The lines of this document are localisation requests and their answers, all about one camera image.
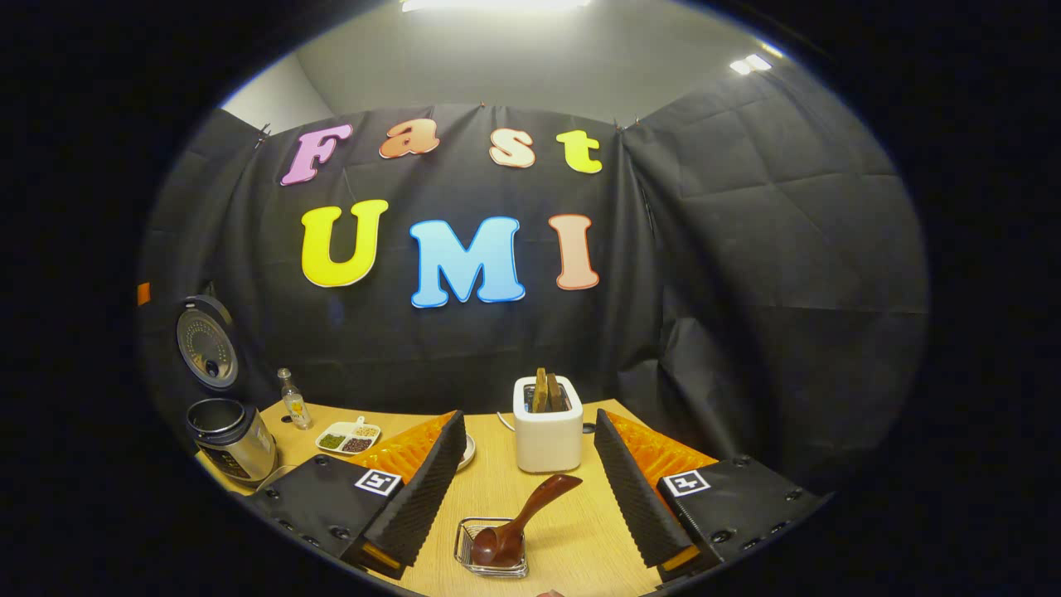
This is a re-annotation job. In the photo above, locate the white divided bean dish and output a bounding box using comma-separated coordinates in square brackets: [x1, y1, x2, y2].
[316, 417, 382, 456]

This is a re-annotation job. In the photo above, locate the small clear glass bottle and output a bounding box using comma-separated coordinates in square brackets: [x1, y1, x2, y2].
[277, 368, 313, 430]

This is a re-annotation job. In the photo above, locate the brown wooden spoon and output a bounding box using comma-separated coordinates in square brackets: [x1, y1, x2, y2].
[471, 474, 584, 569]

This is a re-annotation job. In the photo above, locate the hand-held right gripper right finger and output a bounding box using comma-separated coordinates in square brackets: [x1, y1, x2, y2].
[593, 408, 830, 585]

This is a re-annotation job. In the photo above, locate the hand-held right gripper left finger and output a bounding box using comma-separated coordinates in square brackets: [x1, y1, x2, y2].
[249, 409, 468, 580]

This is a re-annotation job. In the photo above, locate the silver black rice cooker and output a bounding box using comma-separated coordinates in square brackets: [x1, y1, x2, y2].
[176, 294, 279, 486]

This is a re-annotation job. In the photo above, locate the long ceiling light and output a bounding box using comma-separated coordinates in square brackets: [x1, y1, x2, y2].
[402, 0, 593, 12]

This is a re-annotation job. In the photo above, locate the black backdrop cloth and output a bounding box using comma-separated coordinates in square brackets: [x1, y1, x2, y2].
[137, 62, 929, 498]

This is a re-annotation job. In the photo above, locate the clear chopstick holder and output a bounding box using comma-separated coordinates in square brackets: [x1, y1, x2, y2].
[453, 517, 530, 579]

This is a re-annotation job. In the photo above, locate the white toaster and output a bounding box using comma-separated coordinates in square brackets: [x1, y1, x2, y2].
[512, 375, 584, 473]

